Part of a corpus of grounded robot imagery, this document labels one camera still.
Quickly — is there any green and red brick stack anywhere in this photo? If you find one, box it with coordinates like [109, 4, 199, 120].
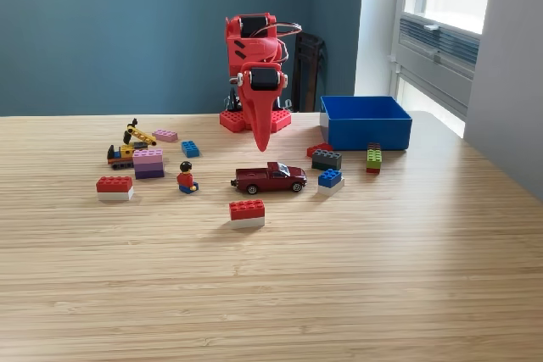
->
[366, 142, 383, 175]

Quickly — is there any pink and purple brick stack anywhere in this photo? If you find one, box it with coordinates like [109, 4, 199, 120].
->
[132, 148, 165, 180]

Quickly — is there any dark red toy pickup truck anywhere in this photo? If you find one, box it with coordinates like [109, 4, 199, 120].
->
[231, 161, 308, 196]

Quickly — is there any small yellow toy digger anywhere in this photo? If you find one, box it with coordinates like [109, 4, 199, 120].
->
[105, 118, 158, 170]

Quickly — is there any flat pink brick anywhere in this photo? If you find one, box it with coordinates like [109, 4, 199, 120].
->
[151, 128, 179, 143]

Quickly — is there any toy figure red shirt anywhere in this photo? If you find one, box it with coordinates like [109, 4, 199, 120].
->
[176, 161, 199, 195]

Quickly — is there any red and white brick stack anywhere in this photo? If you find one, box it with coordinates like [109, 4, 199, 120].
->
[95, 175, 135, 202]
[228, 199, 266, 230]

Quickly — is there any blue plastic bin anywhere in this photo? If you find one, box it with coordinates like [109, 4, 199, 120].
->
[320, 95, 413, 152]

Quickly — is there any black folded chair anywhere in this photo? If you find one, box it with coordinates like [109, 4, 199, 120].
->
[292, 31, 328, 113]

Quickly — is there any dark grey brick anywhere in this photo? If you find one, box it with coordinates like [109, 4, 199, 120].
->
[311, 149, 343, 171]

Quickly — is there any blue and white brick stack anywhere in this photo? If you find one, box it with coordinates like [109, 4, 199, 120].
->
[316, 169, 345, 197]

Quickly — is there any black cable clump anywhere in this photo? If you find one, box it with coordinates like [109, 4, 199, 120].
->
[223, 86, 244, 112]

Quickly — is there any grey louvered window unit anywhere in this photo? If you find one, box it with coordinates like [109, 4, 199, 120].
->
[397, 13, 481, 80]

